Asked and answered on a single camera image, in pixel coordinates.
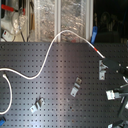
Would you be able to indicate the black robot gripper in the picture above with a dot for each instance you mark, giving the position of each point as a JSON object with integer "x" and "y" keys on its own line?
{"x": 116, "y": 93}

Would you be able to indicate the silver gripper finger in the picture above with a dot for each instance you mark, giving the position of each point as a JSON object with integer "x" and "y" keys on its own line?
{"x": 116, "y": 125}

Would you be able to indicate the black perforated breadboard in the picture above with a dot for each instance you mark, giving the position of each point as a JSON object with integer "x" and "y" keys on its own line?
{"x": 30, "y": 71}

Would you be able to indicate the blue object bottom left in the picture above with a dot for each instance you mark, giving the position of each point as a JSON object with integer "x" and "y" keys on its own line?
{"x": 2, "y": 121}

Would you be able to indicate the metal bracket clip right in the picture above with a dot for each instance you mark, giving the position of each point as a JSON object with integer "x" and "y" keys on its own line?
{"x": 102, "y": 70}

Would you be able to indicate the metal cable clip centre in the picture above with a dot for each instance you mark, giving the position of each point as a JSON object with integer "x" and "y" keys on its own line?
{"x": 76, "y": 87}

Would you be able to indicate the metal cable clip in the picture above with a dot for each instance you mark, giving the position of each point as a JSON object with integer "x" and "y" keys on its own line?
{"x": 76, "y": 87}
{"x": 37, "y": 105}

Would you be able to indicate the blue clamp handle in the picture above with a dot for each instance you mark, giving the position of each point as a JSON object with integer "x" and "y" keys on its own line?
{"x": 94, "y": 34}

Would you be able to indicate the metal cable clip lower left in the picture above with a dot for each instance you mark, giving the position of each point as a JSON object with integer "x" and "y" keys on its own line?
{"x": 37, "y": 105}

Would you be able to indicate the aluminium frame post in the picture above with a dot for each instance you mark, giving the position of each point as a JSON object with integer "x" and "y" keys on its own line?
{"x": 57, "y": 20}

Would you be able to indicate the red handled tool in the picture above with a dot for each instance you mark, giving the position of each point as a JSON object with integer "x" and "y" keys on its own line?
{"x": 21, "y": 10}

